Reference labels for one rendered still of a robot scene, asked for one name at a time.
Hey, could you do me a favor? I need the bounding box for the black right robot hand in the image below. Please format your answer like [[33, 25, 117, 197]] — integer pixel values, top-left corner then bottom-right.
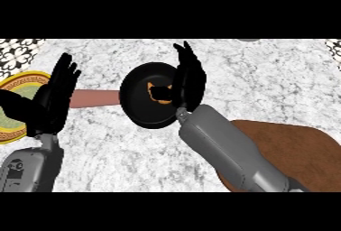
[[151, 40, 209, 114]]

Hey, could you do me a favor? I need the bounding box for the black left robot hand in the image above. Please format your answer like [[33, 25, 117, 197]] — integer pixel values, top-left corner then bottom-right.
[[0, 52, 85, 138]]

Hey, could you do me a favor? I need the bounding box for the golden brown croissant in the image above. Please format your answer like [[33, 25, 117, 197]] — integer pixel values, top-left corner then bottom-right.
[[147, 81, 175, 106]]

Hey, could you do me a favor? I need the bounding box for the brown wooden cutting board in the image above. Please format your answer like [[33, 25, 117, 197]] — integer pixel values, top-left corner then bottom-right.
[[216, 119, 341, 193]]

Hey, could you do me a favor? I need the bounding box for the green plate with yellow rim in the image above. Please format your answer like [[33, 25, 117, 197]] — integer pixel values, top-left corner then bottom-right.
[[0, 69, 54, 145]]

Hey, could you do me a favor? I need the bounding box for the black pot with brown handle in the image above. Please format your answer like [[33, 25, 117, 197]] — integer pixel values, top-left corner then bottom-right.
[[68, 61, 185, 130]]

